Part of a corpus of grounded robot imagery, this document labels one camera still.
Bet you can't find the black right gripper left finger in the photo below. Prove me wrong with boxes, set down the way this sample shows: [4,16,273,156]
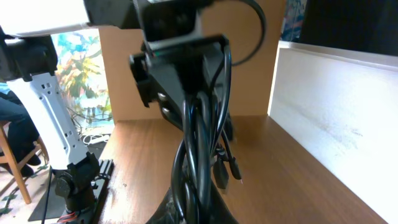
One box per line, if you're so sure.
[146,187,187,224]

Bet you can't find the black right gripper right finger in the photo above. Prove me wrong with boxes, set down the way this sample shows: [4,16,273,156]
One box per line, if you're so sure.
[209,183,238,224]

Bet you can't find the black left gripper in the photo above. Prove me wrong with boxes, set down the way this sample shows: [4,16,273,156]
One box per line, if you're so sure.
[130,1,232,131]

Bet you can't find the thin black USB cable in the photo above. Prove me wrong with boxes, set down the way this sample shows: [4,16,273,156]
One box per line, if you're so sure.
[214,124,243,190]

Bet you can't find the thick black USB cable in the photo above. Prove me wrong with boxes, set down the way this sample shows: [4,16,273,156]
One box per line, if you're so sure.
[170,43,243,224]

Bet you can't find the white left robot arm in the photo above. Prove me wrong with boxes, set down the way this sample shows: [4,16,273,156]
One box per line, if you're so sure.
[1,1,235,223]

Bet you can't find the wooden chair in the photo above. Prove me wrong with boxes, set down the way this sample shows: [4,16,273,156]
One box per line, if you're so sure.
[1,121,49,204]

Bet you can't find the seated person dark clothes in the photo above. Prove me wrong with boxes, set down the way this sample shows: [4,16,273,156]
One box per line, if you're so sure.
[1,83,39,163]

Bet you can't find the colourful wall poster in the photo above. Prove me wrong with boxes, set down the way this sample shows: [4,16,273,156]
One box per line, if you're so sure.
[52,29,114,131]

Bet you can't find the black left camera cable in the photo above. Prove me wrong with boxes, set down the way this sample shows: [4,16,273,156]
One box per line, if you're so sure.
[229,0,267,67]

